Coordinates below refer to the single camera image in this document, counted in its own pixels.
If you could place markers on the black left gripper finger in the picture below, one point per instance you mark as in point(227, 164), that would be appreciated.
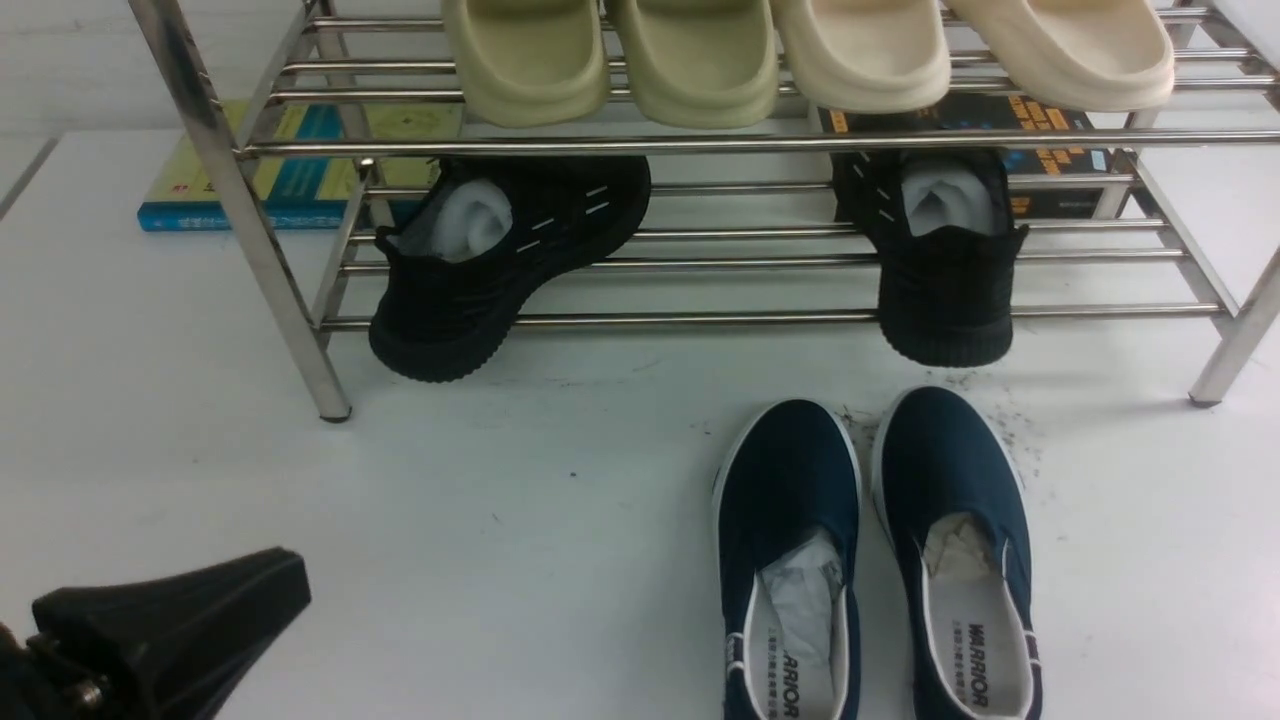
point(177, 647)

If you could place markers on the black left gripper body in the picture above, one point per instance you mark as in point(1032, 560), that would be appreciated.
point(39, 682)

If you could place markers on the navy canvas shoe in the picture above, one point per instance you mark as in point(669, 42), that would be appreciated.
point(949, 498)
point(786, 505)

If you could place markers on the stainless steel shoe rack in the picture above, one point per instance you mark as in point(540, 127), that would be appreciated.
point(313, 66)

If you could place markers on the blue yellow book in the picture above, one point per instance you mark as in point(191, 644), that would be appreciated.
point(298, 194)

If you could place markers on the left black knit sneaker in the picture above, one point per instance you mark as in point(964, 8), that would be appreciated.
point(491, 232)

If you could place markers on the black knit sneaker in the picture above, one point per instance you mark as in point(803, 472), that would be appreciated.
point(491, 232)
point(946, 240)

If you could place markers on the left green foam slipper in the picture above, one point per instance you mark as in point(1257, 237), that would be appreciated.
point(524, 64)

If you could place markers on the green foam slipper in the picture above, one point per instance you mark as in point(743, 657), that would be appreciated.
point(699, 64)
point(524, 64)

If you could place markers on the right green foam slipper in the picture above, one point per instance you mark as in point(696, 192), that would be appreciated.
point(699, 64)

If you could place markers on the right black knit sneaker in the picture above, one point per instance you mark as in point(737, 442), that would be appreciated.
point(946, 240)

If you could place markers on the left cream foam slipper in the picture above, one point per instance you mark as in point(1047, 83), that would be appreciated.
point(866, 57)

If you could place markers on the cream foam slipper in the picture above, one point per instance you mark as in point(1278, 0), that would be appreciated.
point(1081, 55)
point(866, 57)

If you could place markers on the black orange book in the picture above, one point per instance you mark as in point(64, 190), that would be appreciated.
point(1064, 181)

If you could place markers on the right cream foam slipper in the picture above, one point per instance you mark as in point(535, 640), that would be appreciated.
point(1081, 55)

